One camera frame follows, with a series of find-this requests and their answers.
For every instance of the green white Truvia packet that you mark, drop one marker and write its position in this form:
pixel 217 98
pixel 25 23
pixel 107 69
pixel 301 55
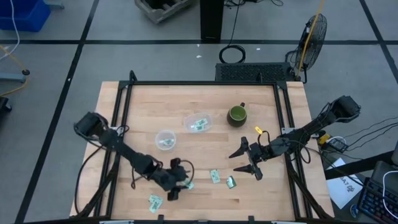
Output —
pixel 189 185
pixel 156 199
pixel 167 142
pixel 202 121
pixel 214 176
pixel 231 182
pixel 198 127
pixel 154 207

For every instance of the blue floor bin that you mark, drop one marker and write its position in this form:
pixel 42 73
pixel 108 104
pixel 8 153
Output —
pixel 25 14

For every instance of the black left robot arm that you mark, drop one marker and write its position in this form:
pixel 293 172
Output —
pixel 130 154

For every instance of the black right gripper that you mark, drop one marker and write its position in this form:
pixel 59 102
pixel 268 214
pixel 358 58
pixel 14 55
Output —
pixel 257 154

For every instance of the round clear plastic cup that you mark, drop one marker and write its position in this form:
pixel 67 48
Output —
pixel 158 137

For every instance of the black table edge clamp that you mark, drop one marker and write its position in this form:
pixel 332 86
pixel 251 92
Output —
pixel 160 218
pixel 133 76
pixel 250 219

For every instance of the oval clear plastic container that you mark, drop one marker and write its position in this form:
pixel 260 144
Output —
pixel 187 123

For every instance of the grey moulded packaging tray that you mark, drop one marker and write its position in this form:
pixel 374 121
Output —
pixel 155 12

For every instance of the black upright column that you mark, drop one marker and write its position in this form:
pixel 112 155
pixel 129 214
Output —
pixel 211 18

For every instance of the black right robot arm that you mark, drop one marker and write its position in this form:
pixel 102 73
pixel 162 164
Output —
pixel 298 134

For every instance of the white paper sheet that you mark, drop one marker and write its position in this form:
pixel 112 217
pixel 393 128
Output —
pixel 343 186

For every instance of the black power adapter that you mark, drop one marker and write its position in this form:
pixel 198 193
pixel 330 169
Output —
pixel 338 144

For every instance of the black perforated computer case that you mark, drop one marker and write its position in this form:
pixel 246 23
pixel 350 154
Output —
pixel 252 72

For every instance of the silver metal bracket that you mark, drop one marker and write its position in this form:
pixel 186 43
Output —
pixel 116 222

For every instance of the black floor fan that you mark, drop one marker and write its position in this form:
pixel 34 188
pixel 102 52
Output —
pixel 319 32

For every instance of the green ceramic mug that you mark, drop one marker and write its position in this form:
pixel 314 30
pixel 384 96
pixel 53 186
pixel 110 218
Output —
pixel 237 114

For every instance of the black aluminium table frame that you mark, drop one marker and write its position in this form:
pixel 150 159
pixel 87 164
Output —
pixel 202 83

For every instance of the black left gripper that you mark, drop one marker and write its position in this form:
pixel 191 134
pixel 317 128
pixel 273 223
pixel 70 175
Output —
pixel 172 180

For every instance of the black computer keyboard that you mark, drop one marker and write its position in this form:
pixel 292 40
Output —
pixel 374 200

